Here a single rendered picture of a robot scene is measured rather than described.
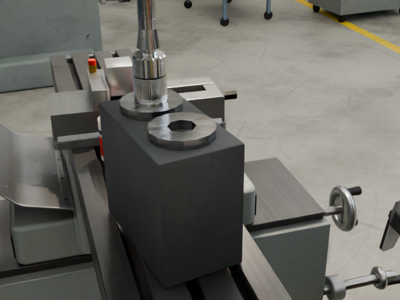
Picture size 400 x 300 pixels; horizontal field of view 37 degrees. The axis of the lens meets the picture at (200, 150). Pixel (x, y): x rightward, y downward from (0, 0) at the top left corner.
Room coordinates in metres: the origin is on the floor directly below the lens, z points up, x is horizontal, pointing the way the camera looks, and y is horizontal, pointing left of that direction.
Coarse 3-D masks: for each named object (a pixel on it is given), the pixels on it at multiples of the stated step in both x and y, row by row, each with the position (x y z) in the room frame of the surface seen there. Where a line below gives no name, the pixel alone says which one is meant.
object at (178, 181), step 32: (128, 96) 0.80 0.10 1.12; (128, 128) 0.72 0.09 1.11; (160, 128) 0.69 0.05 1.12; (192, 128) 0.71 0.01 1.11; (128, 160) 0.71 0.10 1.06; (160, 160) 0.63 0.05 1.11; (192, 160) 0.63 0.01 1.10; (224, 160) 0.65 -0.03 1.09; (128, 192) 0.72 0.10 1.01; (160, 192) 0.62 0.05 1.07; (192, 192) 0.63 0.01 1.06; (224, 192) 0.66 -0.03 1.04; (128, 224) 0.73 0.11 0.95; (160, 224) 0.62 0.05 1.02; (192, 224) 0.63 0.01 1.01; (224, 224) 0.66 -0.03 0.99; (160, 256) 0.62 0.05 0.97; (192, 256) 0.63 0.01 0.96; (224, 256) 0.66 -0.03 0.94
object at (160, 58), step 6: (132, 54) 0.78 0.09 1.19; (138, 54) 0.78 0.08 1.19; (156, 54) 0.78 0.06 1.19; (162, 54) 0.78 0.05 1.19; (132, 60) 0.78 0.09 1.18; (138, 60) 0.76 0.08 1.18; (144, 60) 0.76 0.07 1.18; (150, 60) 0.76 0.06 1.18; (156, 60) 0.76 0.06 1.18; (162, 60) 0.77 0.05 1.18
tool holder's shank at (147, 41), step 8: (136, 0) 0.78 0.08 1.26; (144, 0) 0.77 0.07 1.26; (152, 0) 0.78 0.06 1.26; (144, 8) 0.77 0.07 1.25; (152, 8) 0.78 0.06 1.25; (144, 16) 0.77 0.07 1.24; (152, 16) 0.78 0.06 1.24; (144, 24) 0.77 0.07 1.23; (152, 24) 0.78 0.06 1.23; (144, 32) 0.77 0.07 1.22; (152, 32) 0.77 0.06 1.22; (144, 40) 0.77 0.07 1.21; (152, 40) 0.77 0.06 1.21; (144, 48) 0.77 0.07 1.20; (152, 48) 0.77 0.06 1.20
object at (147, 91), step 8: (160, 64) 0.77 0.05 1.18; (136, 72) 0.77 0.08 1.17; (144, 72) 0.76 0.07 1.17; (152, 72) 0.76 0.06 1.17; (160, 72) 0.77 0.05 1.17; (136, 80) 0.77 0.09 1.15; (144, 80) 0.76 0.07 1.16; (152, 80) 0.76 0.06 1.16; (160, 80) 0.77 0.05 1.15; (136, 88) 0.77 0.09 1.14; (144, 88) 0.76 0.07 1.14; (152, 88) 0.76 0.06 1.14; (160, 88) 0.77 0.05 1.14; (136, 96) 0.77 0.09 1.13; (144, 96) 0.76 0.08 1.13; (152, 96) 0.76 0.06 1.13; (160, 96) 0.77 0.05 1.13; (144, 104) 0.76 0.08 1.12; (152, 104) 0.76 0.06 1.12; (160, 104) 0.77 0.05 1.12
